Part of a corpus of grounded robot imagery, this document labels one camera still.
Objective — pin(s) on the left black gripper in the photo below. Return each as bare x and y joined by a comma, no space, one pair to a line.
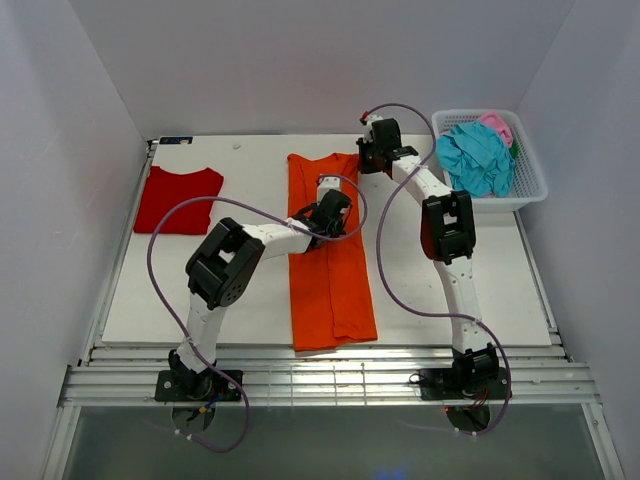
338,230

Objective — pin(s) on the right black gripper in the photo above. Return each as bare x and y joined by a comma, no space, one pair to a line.
364,168

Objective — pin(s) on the orange t shirt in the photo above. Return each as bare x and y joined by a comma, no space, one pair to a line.
330,297

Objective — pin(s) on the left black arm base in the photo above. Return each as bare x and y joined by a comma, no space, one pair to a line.
181,384

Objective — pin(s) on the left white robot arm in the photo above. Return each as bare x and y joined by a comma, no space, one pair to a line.
221,268

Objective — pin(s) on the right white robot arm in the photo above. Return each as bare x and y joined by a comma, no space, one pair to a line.
447,229

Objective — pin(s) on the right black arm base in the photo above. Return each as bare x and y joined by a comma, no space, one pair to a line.
472,376

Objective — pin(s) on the blue t shirt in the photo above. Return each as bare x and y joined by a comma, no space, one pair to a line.
477,160

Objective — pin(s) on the pink t shirt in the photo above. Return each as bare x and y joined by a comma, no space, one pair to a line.
494,121

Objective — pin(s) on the green garment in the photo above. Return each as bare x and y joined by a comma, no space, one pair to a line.
514,150

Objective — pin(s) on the white plastic basket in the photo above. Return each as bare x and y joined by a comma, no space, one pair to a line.
529,185

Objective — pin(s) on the folded red t shirt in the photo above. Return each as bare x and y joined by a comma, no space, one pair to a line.
164,190

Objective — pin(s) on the blue label sticker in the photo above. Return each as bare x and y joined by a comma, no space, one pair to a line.
176,140

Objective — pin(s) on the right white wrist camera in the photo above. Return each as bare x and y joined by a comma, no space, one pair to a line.
367,120

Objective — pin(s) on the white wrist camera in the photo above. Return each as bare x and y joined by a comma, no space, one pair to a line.
327,184
367,120

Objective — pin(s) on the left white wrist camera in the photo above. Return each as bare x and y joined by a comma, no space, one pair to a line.
327,184

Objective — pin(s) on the aluminium table frame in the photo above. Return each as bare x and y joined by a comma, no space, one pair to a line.
555,417

